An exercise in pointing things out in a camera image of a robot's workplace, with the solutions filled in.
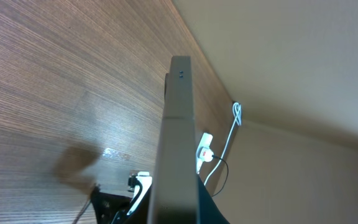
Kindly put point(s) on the blue Galaxy smartphone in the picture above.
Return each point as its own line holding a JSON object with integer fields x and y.
{"x": 174, "y": 195}

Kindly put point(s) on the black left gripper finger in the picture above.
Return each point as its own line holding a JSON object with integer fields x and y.
{"x": 208, "y": 212}

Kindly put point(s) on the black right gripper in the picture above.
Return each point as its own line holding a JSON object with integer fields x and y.
{"x": 111, "y": 208}

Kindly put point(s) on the white power strip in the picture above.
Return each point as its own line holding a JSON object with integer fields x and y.
{"x": 205, "y": 141}

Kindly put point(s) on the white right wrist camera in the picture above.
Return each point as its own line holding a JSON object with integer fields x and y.
{"x": 139, "y": 183}

